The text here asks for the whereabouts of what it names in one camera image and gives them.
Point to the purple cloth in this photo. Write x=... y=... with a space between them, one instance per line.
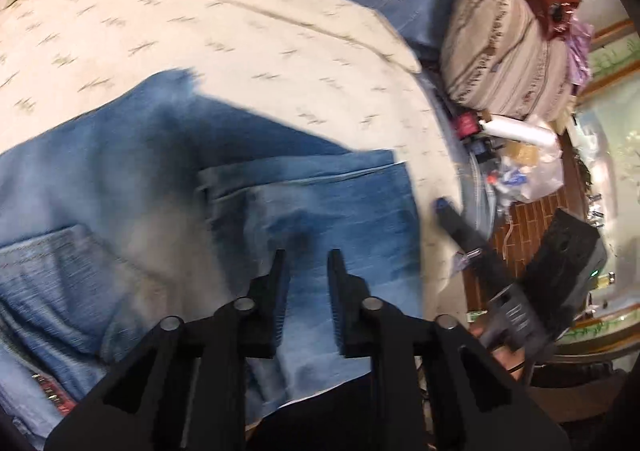
x=580 y=51

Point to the clear plastic bag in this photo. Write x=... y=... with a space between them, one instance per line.
x=540 y=176

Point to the wood framed glass panel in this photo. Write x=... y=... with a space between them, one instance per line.
x=615 y=131

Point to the person's right hand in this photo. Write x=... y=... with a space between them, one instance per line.
x=505 y=356

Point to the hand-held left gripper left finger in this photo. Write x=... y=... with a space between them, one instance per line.
x=280 y=301

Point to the blue denim jeans pants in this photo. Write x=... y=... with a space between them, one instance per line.
x=150 y=191

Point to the small red box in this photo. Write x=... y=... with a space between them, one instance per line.
x=465 y=125

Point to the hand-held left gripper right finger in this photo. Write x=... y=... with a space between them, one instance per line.
x=337 y=301

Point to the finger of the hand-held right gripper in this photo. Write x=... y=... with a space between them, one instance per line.
x=465 y=233

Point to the cream leaf print blanket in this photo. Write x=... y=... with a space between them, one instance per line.
x=225 y=31

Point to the beige striped pillow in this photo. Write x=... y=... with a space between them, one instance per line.
x=500 y=46

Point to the white roll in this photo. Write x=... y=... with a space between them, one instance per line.
x=520 y=130

